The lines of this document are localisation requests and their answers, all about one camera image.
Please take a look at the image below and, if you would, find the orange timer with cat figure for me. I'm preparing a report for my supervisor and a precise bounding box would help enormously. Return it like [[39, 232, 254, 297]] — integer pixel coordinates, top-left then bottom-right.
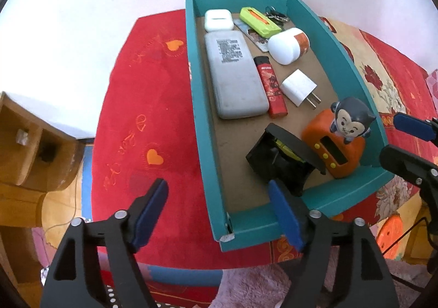
[[301, 96, 376, 179]]

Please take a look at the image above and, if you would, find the black folding phone stand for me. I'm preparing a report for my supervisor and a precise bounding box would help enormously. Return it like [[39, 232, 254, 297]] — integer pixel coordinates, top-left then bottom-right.
[[246, 122, 326, 197]]

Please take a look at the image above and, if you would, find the white usb wall charger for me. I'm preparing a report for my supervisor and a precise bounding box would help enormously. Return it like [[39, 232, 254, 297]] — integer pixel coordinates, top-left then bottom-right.
[[280, 69, 321, 108]]

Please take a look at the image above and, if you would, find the white pill bottle orange label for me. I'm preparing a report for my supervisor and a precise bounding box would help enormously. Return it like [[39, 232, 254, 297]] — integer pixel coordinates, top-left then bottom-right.
[[268, 27, 310, 65]]

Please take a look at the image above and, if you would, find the black car key with keyring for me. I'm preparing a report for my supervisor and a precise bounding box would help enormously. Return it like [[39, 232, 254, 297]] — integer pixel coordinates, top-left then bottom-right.
[[265, 6, 290, 27]]

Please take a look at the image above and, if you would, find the pink fluffy rug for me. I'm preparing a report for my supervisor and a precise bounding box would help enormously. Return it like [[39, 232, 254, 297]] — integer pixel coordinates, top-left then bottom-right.
[[209, 246, 431, 307]]

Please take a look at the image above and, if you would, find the wooden bedside shelf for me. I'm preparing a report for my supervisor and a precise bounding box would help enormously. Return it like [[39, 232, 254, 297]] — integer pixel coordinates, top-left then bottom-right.
[[1, 93, 85, 307]]

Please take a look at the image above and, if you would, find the red lighter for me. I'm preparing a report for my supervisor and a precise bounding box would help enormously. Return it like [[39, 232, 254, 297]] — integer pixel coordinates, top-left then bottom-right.
[[254, 56, 288, 118]]

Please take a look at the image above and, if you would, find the teal cardboard tray box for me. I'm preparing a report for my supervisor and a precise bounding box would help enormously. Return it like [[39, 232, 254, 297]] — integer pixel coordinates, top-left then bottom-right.
[[186, 0, 394, 252]]

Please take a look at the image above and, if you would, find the grey white power bank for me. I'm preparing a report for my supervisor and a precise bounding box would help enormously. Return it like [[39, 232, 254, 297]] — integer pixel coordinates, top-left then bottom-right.
[[204, 30, 269, 119]]

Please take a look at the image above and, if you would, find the small printed card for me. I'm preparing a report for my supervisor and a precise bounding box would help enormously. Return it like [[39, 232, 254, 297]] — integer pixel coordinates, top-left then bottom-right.
[[233, 19, 269, 53]]

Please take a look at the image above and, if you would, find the green orange utility knife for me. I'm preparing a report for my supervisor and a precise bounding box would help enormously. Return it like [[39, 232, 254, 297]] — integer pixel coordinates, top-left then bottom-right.
[[239, 7, 282, 39]]

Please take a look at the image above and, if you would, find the white earbuds case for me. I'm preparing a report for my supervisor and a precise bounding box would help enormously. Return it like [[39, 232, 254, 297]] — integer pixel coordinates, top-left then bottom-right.
[[204, 9, 234, 33]]

